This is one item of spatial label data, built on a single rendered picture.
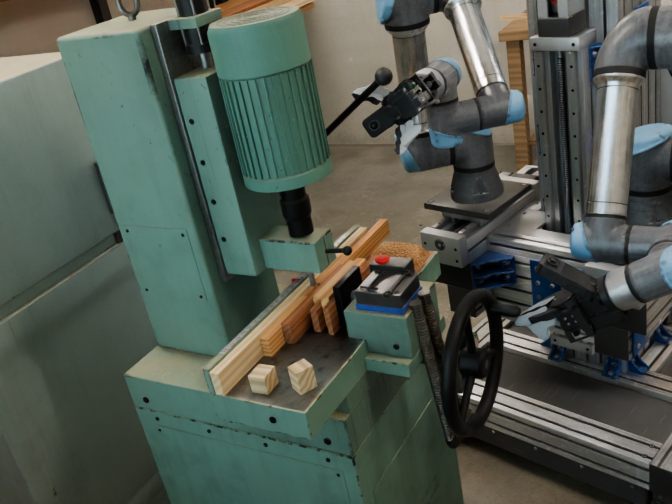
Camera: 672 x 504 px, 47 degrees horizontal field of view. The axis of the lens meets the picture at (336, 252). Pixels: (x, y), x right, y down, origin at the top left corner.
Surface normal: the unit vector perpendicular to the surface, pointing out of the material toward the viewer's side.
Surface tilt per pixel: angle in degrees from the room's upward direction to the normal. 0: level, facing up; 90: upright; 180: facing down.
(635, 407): 0
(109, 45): 90
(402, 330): 90
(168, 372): 0
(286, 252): 90
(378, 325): 90
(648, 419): 0
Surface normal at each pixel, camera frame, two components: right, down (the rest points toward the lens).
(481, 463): -0.18, -0.88
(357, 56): -0.47, 0.46
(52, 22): 0.87, 0.07
